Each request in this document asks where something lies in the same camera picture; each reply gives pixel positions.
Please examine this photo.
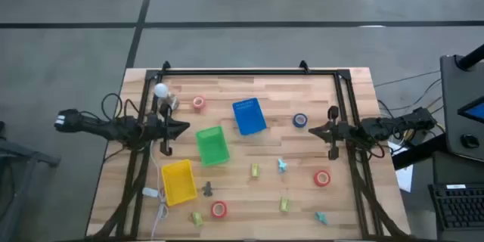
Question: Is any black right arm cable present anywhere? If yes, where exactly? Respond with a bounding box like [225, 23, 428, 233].
[361, 134, 386, 160]

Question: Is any black keyboard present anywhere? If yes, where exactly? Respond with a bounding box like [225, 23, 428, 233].
[428, 183, 484, 231]

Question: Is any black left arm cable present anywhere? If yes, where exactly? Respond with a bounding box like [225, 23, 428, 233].
[101, 92, 141, 122]

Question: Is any blue plastic basket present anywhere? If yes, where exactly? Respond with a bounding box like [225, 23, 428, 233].
[231, 97, 268, 137]

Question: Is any round black knob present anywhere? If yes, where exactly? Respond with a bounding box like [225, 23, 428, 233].
[461, 133, 480, 149]

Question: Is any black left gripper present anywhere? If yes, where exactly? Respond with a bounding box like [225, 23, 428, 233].
[146, 102, 191, 157]

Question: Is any red tape roll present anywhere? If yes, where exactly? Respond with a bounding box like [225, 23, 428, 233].
[313, 169, 332, 188]
[210, 200, 228, 219]

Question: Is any black metal table frame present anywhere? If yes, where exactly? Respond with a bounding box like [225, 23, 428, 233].
[86, 60, 411, 241]

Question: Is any green plastic basket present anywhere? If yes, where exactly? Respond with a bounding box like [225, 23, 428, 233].
[194, 125, 231, 168]

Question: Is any blue lit screen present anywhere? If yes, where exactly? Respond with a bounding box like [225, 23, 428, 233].
[457, 96, 484, 124]

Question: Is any blue tape roll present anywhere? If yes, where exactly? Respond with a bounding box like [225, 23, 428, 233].
[292, 113, 309, 129]

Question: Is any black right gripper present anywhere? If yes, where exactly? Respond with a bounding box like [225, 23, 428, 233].
[308, 104, 358, 160]

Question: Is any yellow plastic basket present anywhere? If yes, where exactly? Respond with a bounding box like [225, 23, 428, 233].
[160, 158, 199, 207]

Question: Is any grey metal stand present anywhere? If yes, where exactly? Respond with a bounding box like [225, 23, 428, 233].
[0, 120, 61, 242]

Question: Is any white paper sheet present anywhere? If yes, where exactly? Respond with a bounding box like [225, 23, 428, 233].
[395, 164, 414, 193]

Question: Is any white power cable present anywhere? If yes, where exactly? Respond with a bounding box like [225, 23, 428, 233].
[149, 139, 170, 241]

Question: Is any black floor cable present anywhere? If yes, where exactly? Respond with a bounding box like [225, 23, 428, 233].
[374, 70, 442, 88]

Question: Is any black pole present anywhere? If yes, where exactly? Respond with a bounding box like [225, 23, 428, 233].
[455, 43, 484, 71]

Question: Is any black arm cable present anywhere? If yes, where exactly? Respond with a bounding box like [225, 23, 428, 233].
[361, 134, 386, 160]
[101, 92, 141, 122]

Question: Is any black desk leg bar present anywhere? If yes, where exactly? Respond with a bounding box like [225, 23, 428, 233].
[391, 134, 447, 171]

